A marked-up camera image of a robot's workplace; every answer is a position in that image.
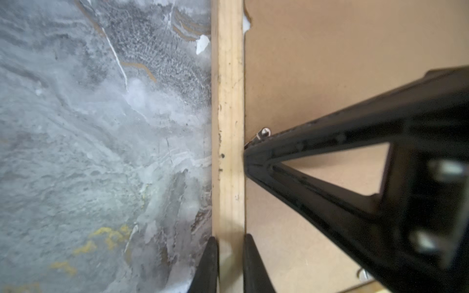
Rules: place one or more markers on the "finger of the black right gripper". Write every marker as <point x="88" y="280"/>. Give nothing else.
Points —
<point x="412" y="236"/>

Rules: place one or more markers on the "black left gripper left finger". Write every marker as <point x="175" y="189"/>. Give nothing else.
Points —
<point x="205" y="278"/>

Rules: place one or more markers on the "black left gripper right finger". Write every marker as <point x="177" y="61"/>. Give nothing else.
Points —
<point x="256" y="278"/>

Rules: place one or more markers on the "silver metal turn clip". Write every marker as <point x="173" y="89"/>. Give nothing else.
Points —
<point x="364" y="276"/>
<point x="263" y="134"/>

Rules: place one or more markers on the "brown cardboard backing board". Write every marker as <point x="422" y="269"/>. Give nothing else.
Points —
<point x="307" y="59"/>

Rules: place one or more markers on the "light wooden picture frame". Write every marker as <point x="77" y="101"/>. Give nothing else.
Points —
<point x="228" y="114"/>

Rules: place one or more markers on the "waterfall landscape photo print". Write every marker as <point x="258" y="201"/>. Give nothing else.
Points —
<point x="246" y="23"/>

